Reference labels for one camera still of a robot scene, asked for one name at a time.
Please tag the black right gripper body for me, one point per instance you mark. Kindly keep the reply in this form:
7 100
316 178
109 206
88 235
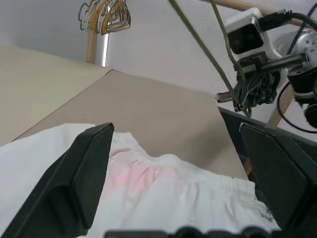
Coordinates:
280 63

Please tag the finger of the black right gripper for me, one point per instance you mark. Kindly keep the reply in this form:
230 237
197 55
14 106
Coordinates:
244 95
266 86

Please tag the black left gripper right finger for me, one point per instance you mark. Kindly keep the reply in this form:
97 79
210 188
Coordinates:
284 178

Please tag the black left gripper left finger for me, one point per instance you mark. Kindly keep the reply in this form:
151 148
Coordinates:
62 188

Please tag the white shorts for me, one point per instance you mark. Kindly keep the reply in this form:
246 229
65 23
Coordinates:
173 200

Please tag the bunch of clothes hangers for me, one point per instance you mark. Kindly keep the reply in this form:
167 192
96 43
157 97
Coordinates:
109 23

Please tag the metal bracket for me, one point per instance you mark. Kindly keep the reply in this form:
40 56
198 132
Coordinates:
223 97

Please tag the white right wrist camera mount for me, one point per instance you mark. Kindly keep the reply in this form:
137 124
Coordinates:
247 27

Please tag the wooden rack rail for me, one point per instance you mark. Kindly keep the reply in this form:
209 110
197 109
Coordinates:
235 3

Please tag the wooden rack post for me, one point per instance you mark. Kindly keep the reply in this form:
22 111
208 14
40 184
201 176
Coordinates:
90 47

